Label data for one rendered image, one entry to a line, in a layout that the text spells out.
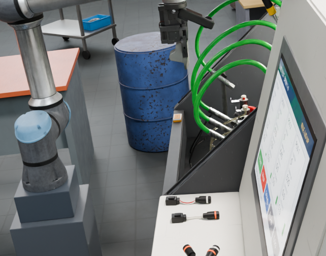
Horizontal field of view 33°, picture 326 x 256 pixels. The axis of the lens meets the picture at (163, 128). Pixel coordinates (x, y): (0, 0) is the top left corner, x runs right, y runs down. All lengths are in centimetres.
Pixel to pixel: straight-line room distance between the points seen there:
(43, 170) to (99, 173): 196
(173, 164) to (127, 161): 211
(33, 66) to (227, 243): 88
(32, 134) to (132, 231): 148
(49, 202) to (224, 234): 68
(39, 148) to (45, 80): 23
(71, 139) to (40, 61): 149
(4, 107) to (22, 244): 153
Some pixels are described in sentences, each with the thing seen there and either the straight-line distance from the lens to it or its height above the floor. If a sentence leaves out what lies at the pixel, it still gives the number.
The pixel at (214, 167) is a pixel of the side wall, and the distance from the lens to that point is 148.
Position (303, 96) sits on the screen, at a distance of 93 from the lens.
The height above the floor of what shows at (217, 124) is 110.
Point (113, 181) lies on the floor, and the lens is 361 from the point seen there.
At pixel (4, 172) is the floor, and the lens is 403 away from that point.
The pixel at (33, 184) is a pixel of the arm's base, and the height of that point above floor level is 93.
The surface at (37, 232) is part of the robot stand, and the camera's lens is 185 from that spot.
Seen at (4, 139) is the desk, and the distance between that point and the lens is 338.
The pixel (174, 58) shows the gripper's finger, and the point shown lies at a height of 127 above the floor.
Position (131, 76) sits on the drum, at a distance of 369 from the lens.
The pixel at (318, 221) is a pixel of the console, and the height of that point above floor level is 134.
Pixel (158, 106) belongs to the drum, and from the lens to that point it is 373.
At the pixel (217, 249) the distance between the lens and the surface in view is 126.
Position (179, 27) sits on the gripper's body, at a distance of 166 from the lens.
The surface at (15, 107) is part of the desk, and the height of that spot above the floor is 65.
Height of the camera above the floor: 178
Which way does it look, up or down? 25 degrees down
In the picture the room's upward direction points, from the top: 7 degrees counter-clockwise
